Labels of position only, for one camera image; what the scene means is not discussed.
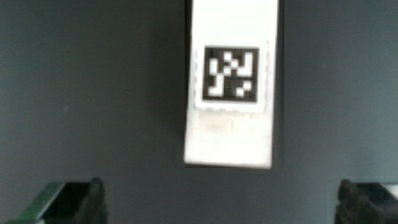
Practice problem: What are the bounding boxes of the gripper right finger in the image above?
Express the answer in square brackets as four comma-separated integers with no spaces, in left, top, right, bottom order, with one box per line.
[378,183,398,214]

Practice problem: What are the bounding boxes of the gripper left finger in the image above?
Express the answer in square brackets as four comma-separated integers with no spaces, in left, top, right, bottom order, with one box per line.
[5,182,65,224]

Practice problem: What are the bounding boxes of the white table leg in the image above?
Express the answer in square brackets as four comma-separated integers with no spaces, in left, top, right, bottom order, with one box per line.
[184,0,278,169]

